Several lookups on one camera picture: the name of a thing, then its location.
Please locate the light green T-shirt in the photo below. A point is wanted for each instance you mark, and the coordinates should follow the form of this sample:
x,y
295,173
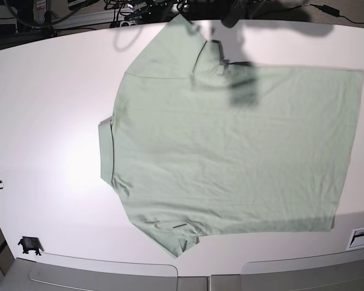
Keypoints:
x,y
198,147

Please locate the grey chair back left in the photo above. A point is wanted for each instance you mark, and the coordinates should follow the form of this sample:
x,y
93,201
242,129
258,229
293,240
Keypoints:
x,y
76,279

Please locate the grey chair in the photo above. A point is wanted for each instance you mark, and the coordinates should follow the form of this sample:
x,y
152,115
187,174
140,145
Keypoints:
x,y
301,274
76,279

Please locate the black clamp on table edge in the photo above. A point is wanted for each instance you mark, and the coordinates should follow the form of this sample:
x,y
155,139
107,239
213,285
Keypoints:
x,y
31,244

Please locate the black power adapter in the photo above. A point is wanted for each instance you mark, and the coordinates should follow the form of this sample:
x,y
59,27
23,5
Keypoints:
x,y
327,10

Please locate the grey chair back right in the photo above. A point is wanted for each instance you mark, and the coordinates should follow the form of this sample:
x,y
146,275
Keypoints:
x,y
301,274

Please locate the black camera mount overhead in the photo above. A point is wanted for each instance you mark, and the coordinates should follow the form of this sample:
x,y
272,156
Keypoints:
x,y
231,12

